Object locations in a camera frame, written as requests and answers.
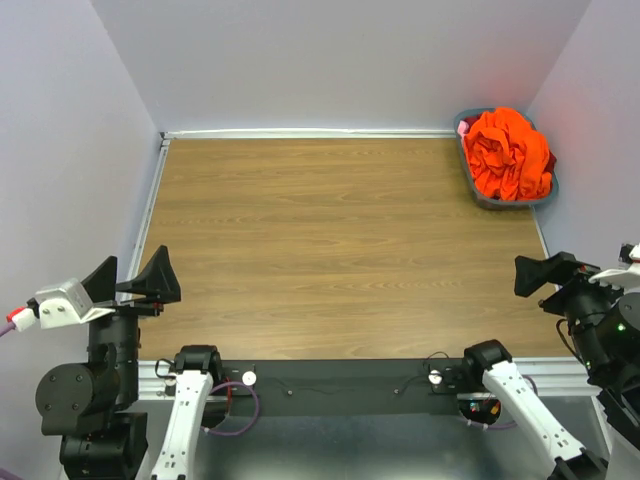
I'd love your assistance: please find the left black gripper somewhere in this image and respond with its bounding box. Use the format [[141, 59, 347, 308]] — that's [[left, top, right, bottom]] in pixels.
[[79, 241, 180, 402]]

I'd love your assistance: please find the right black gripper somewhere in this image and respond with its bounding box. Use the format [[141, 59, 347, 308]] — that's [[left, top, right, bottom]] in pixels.
[[513, 246, 640, 376]]

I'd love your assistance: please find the orange t-shirt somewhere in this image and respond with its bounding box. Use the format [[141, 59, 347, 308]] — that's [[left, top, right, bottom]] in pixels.
[[463, 107, 551, 201]]

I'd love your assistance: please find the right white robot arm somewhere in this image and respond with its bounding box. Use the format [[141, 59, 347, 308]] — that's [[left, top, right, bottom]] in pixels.
[[459, 244, 639, 479]]

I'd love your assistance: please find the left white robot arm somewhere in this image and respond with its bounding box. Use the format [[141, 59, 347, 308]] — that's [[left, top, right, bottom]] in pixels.
[[25, 246, 238, 479]]

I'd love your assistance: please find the grey-blue plastic basket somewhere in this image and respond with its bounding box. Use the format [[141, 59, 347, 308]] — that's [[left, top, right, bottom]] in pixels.
[[453, 107, 559, 211]]

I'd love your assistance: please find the dark red t-shirt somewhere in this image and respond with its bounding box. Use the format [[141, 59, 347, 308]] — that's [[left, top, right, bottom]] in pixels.
[[545, 152, 557, 174]]

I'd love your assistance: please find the pink t-shirt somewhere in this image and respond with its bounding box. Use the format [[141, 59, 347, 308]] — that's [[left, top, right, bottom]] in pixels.
[[457, 119, 471, 138]]

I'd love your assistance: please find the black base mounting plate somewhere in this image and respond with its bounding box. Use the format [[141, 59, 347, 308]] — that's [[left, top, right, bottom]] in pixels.
[[207, 354, 502, 424]]

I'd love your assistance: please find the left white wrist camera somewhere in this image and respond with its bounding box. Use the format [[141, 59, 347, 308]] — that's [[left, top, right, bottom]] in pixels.
[[27, 278, 115, 329]]

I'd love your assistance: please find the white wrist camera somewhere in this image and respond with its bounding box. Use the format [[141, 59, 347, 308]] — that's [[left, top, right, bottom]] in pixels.
[[589, 244, 640, 290], [27, 278, 115, 329]]

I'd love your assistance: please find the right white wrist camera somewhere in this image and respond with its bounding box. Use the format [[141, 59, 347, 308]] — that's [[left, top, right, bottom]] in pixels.
[[589, 244, 640, 290]]

